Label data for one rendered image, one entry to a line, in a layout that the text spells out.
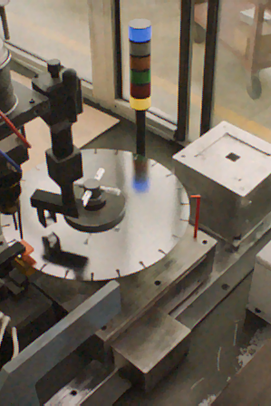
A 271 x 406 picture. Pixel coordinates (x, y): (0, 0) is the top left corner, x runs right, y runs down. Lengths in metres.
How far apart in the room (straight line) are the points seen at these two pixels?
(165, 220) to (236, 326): 0.26
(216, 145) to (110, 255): 0.42
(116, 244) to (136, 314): 0.13
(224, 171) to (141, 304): 0.34
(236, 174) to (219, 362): 0.37
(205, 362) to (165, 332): 0.10
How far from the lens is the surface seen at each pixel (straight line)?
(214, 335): 1.08
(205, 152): 1.21
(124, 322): 0.96
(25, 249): 0.92
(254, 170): 1.17
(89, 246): 0.94
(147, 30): 1.12
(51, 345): 0.78
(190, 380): 1.02
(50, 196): 0.92
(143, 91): 1.18
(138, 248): 0.93
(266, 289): 1.05
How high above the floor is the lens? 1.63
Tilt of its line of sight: 42 degrees down
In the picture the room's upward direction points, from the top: 1 degrees counter-clockwise
